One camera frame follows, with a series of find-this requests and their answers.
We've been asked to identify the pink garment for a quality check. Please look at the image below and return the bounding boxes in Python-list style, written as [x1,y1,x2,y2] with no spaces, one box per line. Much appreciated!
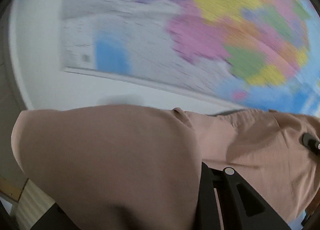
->
[11,105,319,229]

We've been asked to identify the colourful wall map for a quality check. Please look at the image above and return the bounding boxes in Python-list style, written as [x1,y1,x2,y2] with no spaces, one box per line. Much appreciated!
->
[61,0,319,116]

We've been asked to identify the wooden bed frame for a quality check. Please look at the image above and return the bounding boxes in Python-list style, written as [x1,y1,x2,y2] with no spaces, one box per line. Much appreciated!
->
[0,176,28,203]

